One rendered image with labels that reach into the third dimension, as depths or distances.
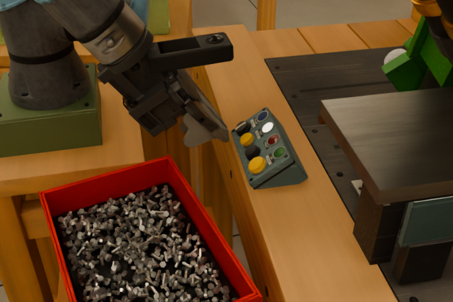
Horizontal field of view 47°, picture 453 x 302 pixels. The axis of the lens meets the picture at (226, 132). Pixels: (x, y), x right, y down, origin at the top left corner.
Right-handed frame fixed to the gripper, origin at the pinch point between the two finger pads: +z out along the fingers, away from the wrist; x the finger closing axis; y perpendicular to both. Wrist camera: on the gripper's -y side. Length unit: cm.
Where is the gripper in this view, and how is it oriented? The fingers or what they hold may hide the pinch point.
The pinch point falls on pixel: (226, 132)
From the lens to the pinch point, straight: 77.3
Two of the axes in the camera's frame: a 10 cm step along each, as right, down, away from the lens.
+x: 2.0, 5.6, -8.0
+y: -8.0, 5.6, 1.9
